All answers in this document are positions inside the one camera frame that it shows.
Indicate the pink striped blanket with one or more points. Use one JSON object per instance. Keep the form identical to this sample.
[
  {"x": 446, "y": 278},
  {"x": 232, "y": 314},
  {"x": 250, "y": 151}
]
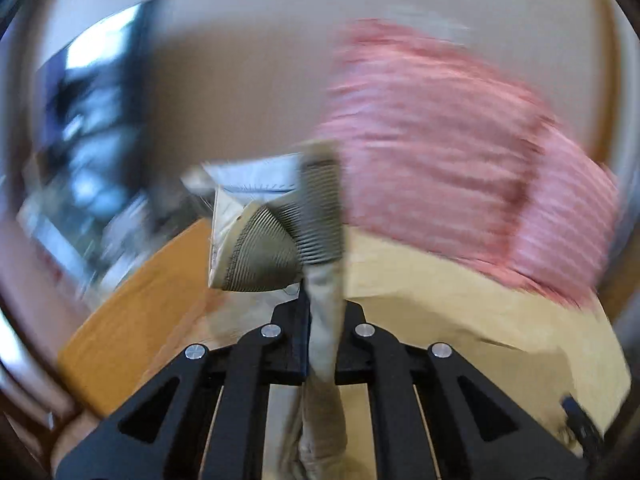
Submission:
[{"x": 430, "y": 160}]

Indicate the dark framed screen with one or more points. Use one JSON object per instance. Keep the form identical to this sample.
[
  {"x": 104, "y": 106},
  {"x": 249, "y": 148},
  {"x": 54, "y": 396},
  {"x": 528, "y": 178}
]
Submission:
[{"x": 95, "y": 105}]

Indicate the yellow bed sheet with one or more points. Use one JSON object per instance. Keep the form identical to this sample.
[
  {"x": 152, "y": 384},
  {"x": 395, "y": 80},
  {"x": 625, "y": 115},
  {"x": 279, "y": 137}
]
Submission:
[{"x": 450, "y": 310}]

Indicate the grey beige pants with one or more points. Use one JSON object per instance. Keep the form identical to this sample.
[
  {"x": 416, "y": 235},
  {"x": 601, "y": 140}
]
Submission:
[{"x": 265, "y": 255}]

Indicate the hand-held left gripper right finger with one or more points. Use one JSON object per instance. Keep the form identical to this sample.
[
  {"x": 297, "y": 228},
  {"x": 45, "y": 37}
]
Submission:
[{"x": 350, "y": 345}]

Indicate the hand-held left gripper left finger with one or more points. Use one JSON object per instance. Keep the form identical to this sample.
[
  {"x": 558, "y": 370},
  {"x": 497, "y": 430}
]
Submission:
[{"x": 294, "y": 345}]

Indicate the orange wooden board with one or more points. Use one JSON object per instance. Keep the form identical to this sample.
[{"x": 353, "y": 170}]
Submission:
[{"x": 140, "y": 320}]

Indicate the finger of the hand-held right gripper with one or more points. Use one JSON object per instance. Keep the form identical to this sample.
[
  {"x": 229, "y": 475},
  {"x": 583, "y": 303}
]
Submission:
[{"x": 580, "y": 417}]

